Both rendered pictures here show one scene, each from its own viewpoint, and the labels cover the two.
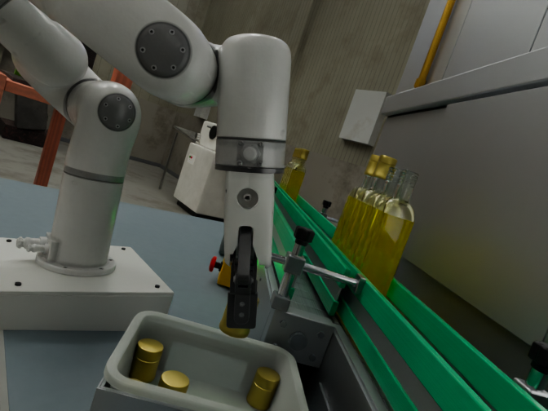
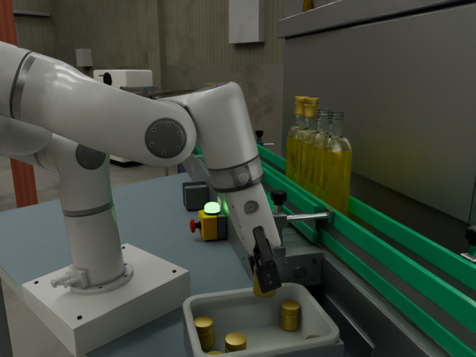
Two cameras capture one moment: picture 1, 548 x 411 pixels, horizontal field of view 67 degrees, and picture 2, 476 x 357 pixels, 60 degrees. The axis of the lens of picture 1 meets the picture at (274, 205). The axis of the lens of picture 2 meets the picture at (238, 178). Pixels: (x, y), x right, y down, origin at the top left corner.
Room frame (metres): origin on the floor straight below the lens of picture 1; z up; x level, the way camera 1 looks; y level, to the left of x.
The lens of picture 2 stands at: (-0.10, 0.11, 1.22)
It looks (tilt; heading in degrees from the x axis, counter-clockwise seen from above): 15 degrees down; 352
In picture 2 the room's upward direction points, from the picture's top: straight up
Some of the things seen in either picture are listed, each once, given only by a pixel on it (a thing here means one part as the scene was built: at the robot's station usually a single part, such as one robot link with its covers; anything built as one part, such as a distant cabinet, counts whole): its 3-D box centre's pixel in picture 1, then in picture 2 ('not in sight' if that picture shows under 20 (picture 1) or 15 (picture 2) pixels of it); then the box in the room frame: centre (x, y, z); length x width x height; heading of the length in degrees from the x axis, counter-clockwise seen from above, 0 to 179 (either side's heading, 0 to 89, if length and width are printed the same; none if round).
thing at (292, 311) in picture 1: (296, 335); (297, 268); (0.60, -0.10, 0.85); 0.09 x 0.04 x 0.07; 97
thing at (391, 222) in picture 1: (377, 258); (332, 185); (0.70, -0.19, 0.99); 0.06 x 0.06 x 0.21; 6
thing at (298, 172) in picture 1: (295, 180); not in sight; (1.82, -0.05, 1.02); 0.06 x 0.06 x 0.28; 7
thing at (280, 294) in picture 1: (307, 272); (290, 222); (0.60, -0.08, 0.95); 0.17 x 0.03 x 0.12; 97
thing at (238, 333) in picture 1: (239, 312); (264, 278); (0.46, 0.00, 0.91); 0.04 x 0.04 x 0.04
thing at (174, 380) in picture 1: (170, 395); (236, 350); (0.45, 0.04, 0.79); 0.04 x 0.04 x 0.04
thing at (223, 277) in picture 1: (233, 271); (211, 224); (1.02, 0.04, 0.79); 0.07 x 0.07 x 0.07; 7
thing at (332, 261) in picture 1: (282, 207); (221, 147); (1.50, -0.03, 0.92); 1.75 x 0.01 x 0.08; 7
